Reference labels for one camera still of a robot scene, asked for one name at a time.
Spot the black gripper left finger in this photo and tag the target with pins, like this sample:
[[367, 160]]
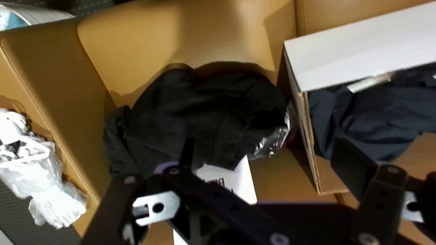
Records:
[[188, 154]]

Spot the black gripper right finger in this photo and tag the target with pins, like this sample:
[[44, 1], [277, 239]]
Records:
[[359, 171]]

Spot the black cloth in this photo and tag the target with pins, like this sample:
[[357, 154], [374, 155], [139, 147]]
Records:
[[205, 117]]

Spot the dark navy cloth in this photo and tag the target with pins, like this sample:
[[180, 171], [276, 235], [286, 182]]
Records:
[[386, 117]]

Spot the brown leather sofa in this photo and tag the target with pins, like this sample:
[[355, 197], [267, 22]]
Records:
[[150, 41]]

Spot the white cardboard box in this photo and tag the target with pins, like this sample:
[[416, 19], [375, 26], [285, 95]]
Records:
[[363, 45]]

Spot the white paper sign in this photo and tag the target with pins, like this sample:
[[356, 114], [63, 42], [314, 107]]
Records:
[[236, 178]]

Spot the crumpled clear plastic wrapper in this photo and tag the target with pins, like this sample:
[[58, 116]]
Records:
[[273, 137]]

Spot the white crumpled plastic bag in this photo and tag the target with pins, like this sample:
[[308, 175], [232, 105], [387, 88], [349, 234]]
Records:
[[32, 181]]

